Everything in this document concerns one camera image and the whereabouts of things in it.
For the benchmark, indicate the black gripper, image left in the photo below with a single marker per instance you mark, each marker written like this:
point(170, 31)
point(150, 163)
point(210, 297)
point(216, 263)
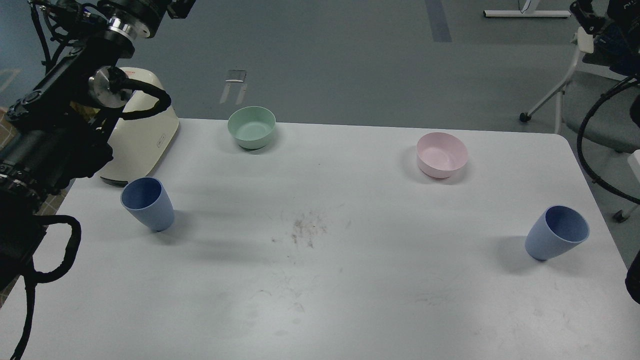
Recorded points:
point(142, 18)

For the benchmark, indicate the light blue plastic cup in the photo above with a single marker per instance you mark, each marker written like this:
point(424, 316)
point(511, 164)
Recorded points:
point(558, 230)

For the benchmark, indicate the black robot arm, image right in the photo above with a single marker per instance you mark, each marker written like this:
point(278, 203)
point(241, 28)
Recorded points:
point(616, 34)

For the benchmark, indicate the black robot arm, image left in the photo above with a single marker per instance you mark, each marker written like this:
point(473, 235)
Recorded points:
point(64, 125)

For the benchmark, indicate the cream white toaster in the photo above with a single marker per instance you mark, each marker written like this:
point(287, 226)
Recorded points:
point(138, 145)

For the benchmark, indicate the green plastic bowl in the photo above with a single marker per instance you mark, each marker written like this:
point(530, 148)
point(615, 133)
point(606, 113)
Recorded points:
point(252, 127)

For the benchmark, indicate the checkered beige cloth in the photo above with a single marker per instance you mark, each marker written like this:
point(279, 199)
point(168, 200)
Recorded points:
point(7, 131)

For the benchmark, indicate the pink plastic bowl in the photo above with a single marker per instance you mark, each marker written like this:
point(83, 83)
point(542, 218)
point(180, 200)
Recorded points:
point(441, 155)

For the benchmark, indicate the white desk base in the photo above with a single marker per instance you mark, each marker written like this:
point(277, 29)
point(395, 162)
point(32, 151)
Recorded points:
point(529, 9)

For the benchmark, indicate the grey office chair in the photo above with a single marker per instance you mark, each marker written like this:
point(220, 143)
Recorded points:
point(584, 44)

